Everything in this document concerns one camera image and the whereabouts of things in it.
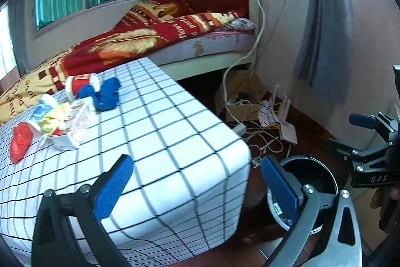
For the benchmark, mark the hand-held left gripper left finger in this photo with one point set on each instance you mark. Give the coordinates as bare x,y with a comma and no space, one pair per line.
114,185

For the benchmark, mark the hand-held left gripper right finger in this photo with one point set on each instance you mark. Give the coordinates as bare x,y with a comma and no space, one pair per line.
279,185

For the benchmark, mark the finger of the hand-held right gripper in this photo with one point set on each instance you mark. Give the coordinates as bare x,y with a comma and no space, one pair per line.
361,120
343,149

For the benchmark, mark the black bucket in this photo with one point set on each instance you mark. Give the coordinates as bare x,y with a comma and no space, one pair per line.
315,174

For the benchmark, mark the white box pink print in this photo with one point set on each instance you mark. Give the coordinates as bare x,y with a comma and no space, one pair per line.
76,129

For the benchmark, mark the yellow wrapper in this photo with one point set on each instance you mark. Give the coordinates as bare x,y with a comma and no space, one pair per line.
56,120

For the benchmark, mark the blue cloth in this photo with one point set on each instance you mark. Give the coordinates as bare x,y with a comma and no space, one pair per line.
106,95

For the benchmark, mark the blue patterned paper cup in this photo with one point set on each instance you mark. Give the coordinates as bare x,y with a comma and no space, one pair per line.
43,110

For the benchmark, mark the red plastic bag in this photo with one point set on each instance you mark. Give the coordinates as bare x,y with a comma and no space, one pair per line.
20,142

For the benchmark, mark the red and white paper cup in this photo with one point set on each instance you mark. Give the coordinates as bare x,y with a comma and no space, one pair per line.
79,84

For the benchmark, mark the person's right hand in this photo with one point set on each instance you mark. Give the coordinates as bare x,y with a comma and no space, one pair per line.
378,198

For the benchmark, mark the white router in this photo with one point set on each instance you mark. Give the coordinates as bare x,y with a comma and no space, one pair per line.
287,131

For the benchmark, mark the white power strip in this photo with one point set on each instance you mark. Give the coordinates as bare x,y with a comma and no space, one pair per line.
239,129

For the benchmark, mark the blue-grey curtain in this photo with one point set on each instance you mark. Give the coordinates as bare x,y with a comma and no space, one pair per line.
325,23

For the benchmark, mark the cardboard box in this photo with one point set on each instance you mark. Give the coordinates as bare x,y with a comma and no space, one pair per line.
247,84

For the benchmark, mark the bed with red blanket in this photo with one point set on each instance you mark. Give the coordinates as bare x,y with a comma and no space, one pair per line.
125,38

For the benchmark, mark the floral pillow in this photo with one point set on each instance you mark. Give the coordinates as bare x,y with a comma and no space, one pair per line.
243,23

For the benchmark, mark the grey floral mattress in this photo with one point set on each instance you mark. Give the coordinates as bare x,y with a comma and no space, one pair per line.
212,45

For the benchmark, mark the narrow bright window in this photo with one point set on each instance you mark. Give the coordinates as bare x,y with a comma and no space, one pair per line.
6,38

